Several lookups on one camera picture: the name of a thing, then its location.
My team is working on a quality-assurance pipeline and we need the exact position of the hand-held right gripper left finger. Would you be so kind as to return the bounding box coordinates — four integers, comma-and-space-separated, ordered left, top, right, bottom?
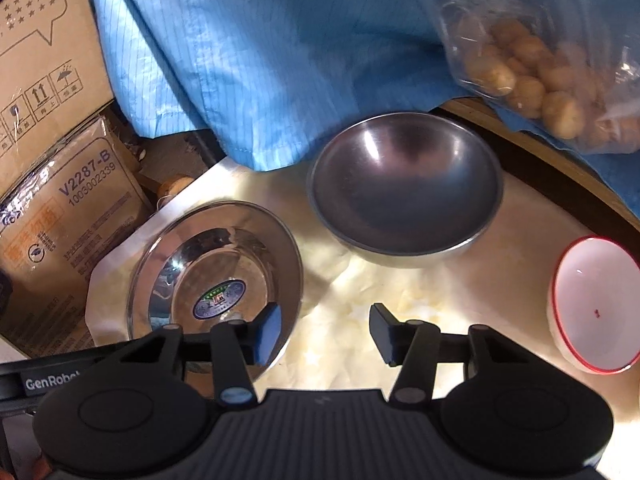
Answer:
107, 302, 283, 407

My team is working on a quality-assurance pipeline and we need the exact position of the blue striped cloth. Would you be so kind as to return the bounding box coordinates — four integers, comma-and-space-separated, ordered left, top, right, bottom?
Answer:
67, 0, 640, 216

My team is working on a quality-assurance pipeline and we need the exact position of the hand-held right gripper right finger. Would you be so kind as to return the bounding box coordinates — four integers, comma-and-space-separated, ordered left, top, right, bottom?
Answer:
369, 303, 531, 405

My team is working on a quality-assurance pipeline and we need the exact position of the plastic-wrapped cardboard box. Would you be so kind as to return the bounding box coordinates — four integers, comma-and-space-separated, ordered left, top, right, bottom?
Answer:
0, 110, 156, 361

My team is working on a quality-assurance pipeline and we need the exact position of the stainless steel bowl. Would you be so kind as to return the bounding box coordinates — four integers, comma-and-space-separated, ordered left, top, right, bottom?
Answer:
306, 112, 505, 270

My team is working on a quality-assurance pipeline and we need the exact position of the brown cardboard box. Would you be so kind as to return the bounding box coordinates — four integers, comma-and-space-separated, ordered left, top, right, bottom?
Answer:
0, 0, 118, 133

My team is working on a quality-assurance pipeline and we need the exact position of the white bowl with red rim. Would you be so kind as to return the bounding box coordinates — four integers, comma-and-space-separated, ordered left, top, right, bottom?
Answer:
547, 236, 640, 375

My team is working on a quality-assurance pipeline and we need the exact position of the clear bag of round snacks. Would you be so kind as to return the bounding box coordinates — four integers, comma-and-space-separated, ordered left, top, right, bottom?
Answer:
410, 0, 640, 155

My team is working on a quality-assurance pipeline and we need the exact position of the white paper sheet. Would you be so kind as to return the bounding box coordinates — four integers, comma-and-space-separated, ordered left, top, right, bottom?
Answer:
87, 157, 640, 480

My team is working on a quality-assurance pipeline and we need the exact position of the stainless steel plate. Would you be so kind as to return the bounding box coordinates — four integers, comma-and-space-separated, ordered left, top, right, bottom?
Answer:
125, 201, 304, 376

